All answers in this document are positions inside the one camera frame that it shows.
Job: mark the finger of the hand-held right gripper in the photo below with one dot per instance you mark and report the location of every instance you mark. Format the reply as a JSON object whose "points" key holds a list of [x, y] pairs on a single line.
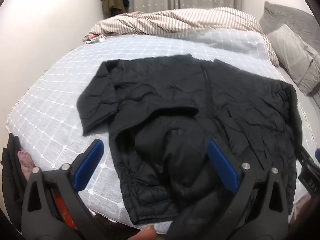
{"points": [[305, 156]]}

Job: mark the grey quilted headboard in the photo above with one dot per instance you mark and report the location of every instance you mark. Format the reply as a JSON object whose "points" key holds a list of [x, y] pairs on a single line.
{"points": [[287, 15]]}

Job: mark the olive hanging garment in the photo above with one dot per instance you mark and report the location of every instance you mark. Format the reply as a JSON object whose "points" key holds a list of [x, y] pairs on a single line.
{"points": [[112, 3]]}

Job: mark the person's left hand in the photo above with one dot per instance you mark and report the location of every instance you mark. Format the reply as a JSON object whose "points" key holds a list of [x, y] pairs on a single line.
{"points": [[146, 233]]}

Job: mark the grey pillow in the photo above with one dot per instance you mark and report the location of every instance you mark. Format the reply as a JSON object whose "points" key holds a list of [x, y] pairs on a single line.
{"points": [[292, 50]]}

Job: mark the blue white checkered blanket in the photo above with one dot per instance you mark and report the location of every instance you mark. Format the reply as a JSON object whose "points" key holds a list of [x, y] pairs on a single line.
{"points": [[50, 92]]}

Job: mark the dark cloth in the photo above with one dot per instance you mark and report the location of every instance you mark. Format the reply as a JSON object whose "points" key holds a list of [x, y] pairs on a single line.
{"points": [[11, 180]]}

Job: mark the red orange item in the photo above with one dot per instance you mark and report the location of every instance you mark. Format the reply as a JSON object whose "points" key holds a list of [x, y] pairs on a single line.
{"points": [[62, 210]]}

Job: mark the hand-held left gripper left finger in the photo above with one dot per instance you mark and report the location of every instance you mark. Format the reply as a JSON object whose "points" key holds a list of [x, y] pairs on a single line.
{"points": [[87, 165]]}

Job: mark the striped beige duvet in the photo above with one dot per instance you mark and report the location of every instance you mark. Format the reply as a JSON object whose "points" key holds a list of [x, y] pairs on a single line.
{"points": [[175, 20]]}

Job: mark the pink floral cloth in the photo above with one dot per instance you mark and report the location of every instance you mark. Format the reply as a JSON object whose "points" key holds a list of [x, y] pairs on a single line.
{"points": [[25, 158]]}

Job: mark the black puffer jacket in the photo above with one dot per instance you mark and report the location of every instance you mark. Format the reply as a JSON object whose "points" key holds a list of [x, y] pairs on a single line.
{"points": [[175, 92]]}

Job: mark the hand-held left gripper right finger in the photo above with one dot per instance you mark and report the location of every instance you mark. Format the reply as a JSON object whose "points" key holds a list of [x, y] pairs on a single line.
{"points": [[222, 165]]}

